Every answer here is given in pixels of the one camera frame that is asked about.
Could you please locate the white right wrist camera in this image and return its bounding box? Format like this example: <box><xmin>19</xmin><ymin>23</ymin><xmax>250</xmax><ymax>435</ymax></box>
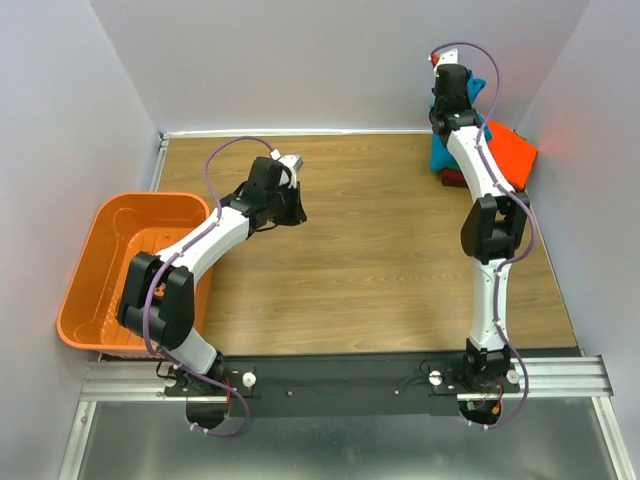
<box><xmin>431</xmin><ymin>48</ymin><xmax>459</xmax><ymax>69</ymax></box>

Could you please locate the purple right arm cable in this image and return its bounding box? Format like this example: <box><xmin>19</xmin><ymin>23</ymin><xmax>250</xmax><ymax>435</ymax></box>
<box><xmin>427</xmin><ymin>41</ymin><xmax>538</xmax><ymax>432</ymax></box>

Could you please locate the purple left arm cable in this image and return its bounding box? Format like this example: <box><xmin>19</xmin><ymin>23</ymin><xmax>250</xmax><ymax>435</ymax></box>
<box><xmin>142</xmin><ymin>136</ymin><xmax>284</xmax><ymax>439</ymax></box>

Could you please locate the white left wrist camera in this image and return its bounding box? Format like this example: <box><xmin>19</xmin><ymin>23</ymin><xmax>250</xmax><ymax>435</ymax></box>
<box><xmin>279</xmin><ymin>154</ymin><xmax>304</xmax><ymax>185</ymax></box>

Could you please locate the aluminium frame rail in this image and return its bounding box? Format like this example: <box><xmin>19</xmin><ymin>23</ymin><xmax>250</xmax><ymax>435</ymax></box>
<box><xmin>60</xmin><ymin>349</ymin><xmax>635</xmax><ymax>479</ymax></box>

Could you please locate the orange plastic laundry basket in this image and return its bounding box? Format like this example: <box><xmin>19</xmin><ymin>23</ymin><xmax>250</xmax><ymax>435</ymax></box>
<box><xmin>57</xmin><ymin>192</ymin><xmax>210</xmax><ymax>358</ymax></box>

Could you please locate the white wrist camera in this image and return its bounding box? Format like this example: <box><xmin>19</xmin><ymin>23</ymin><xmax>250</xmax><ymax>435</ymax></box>
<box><xmin>431</xmin><ymin>48</ymin><xmax>459</xmax><ymax>69</ymax></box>
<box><xmin>279</xmin><ymin>154</ymin><xmax>304</xmax><ymax>185</ymax></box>

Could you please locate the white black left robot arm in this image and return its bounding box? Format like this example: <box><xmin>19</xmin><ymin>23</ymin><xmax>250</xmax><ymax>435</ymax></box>
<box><xmin>116</xmin><ymin>153</ymin><xmax>307</xmax><ymax>395</ymax></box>

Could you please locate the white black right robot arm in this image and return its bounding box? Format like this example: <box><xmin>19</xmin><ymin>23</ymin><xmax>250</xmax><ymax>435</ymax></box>
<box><xmin>429</xmin><ymin>63</ymin><xmax>529</xmax><ymax>392</ymax></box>

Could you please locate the folded orange t shirt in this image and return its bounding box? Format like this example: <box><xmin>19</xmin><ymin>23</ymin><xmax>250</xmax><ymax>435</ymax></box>
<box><xmin>488</xmin><ymin>120</ymin><xmax>538</xmax><ymax>191</ymax></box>

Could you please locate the blue t shirt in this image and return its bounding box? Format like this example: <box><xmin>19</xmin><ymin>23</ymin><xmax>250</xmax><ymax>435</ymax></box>
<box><xmin>430</xmin><ymin>70</ymin><xmax>486</xmax><ymax>173</ymax></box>

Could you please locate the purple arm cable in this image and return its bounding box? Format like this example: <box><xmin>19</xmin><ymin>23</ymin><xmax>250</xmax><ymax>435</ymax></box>
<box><xmin>427</xmin><ymin>41</ymin><xmax>538</xmax><ymax>432</ymax></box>
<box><xmin>142</xmin><ymin>136</ymin><xmax>284</xmax><ymax>439</ymax></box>

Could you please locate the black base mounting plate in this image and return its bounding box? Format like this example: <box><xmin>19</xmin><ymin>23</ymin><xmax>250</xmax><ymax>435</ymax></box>
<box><xmin>165</xmin><ymin>351</ymin><xmax>521</xmax><ymax>424</ymax></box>

